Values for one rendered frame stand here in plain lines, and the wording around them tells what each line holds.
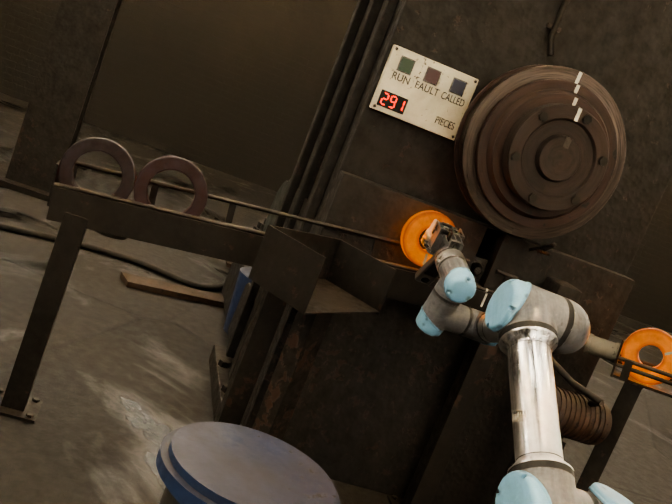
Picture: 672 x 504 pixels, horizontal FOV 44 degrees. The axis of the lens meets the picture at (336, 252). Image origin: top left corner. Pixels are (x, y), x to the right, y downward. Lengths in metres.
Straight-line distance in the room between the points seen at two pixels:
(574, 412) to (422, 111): 0.93
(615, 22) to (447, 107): 0.54
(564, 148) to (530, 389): 0.84
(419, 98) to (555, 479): 1.20
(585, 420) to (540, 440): 0.88
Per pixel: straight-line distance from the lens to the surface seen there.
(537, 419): 1.59
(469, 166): 2.28
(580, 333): 1.78
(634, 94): 2.62
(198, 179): 2.18
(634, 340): 2.51
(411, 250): 2.31
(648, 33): 2.63
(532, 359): 1.65
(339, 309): 1.97
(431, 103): 2.37
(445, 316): 2.07
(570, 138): 2.27
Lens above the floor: 1.04
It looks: 10 degrees down
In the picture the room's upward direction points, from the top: 22 degrees clockwise
